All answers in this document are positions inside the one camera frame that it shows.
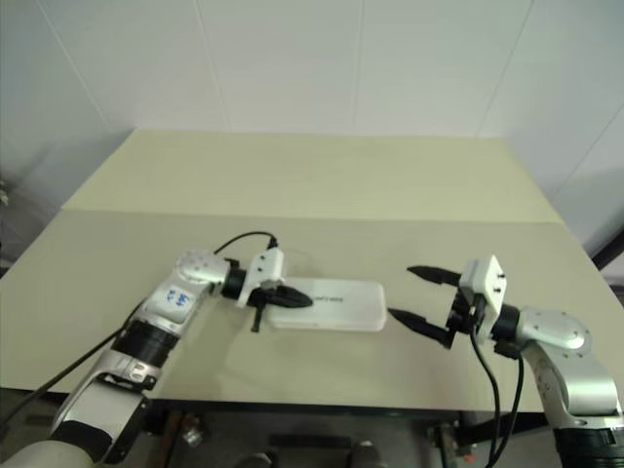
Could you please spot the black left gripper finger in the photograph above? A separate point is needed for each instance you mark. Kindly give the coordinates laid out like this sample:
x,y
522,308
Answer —
x,y
292,302
292,292

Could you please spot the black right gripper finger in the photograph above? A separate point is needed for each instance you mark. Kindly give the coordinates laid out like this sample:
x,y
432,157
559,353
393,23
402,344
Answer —
x,y
421,323
436,276

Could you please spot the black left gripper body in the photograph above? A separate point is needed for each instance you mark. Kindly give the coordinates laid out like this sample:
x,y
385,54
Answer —
x,y
258,312

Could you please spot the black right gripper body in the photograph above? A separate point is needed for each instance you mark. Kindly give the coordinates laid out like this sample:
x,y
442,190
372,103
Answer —
x,y
465,314

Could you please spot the white hard pencil case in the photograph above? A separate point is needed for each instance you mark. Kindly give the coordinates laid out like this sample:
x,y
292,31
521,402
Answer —
x,y
351,307

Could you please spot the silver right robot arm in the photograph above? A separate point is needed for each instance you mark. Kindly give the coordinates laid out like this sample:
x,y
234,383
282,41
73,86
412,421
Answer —
x,y
556,331

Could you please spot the metal caster under table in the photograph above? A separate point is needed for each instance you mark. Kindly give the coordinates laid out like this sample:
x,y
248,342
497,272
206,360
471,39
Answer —
x,y
191,434

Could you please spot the black stand leg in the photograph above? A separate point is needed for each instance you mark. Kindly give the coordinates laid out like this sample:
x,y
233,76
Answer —
x,y
609,261

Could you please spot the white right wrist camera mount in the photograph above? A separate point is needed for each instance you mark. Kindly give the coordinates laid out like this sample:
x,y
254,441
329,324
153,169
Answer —
x,y
482,285

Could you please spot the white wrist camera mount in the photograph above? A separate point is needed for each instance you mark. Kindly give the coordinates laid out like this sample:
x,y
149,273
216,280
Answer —
x,y
482,285
268,265

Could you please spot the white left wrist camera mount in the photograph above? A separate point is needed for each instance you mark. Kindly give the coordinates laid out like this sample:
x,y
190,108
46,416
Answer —
x,y
268,265

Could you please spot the black table frame bar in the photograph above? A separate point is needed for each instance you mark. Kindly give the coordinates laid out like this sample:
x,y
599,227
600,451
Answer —
x,y
302,408

